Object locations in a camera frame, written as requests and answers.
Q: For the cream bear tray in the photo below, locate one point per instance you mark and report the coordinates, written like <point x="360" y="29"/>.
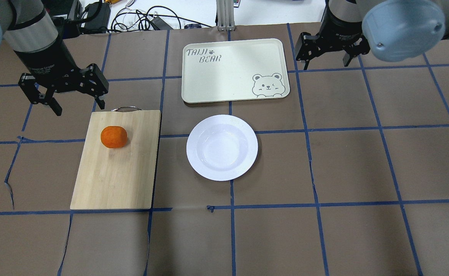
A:
<point x="234" y="71"/>

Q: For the black power adapter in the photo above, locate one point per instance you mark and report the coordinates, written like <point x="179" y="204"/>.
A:
<point x="100" y="11"/>

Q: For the brown paper table cover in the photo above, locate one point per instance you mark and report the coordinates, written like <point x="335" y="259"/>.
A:
<point x="263" y="168"/>

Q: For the orange fruit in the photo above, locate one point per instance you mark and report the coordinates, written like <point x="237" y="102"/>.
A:
<point x="114" y="137"/>

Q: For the wooden cutting board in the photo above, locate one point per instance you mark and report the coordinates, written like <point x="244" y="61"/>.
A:
<point x="119" y="178"/>

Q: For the white round plate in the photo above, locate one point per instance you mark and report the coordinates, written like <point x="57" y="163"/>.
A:
<point x="222" y="147"/>

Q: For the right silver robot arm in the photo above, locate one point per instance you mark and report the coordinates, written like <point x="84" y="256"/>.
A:
<point x="392" y="30"/>

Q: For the aluminium frame post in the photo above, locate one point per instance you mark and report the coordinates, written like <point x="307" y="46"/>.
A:
<point x="225" y="15"/>

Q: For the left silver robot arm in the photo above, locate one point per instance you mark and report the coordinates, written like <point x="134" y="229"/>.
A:
<point x="30" y="32"/>

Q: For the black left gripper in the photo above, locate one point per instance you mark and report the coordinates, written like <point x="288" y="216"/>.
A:
<point x="48" y="61"/>

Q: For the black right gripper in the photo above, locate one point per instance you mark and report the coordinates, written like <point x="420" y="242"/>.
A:
<point x="340" y="30"/>

